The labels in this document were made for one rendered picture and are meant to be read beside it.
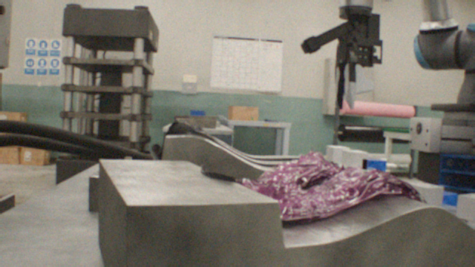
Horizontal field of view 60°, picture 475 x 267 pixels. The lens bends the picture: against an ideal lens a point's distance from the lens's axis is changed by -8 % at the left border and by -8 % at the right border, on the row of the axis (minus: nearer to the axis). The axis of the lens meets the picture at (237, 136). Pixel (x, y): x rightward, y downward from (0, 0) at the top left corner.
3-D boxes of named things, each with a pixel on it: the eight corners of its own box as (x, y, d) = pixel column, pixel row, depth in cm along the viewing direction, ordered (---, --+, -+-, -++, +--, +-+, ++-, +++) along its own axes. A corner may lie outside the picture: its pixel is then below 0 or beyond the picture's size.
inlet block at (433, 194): (456, 211, 72) (459, 180, 72) (479, 217, 67) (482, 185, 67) (401, 216, 67) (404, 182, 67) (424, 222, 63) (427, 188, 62)
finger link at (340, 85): (361, 110, 96) (367, 70, 93) (335, 109, 95) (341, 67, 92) (356, 107, 99) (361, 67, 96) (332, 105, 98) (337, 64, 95)
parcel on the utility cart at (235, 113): (252, 125, 704) (253, 107, 703) (257, 126, 673) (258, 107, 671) (226, 124, 696) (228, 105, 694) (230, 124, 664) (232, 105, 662)
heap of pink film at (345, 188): (364, 198, 65) (368, 146, 65) (455, 225, 49) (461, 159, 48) (199, 205, 55) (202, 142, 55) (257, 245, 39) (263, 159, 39)
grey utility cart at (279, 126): (278, 175, 726) (282, 118, 721) (288, 180, 675) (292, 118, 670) (212, 174, 702) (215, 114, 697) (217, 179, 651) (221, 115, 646)
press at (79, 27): (154, 179, 609) (161, 31, 598) (139, 202, 455) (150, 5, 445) (88, 176, 600) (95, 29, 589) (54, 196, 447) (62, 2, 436)
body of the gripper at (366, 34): (382, 67, 88) (384, 10, 88) (344, 64, 88) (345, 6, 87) (369, 70, 96) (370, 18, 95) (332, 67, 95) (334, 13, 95)
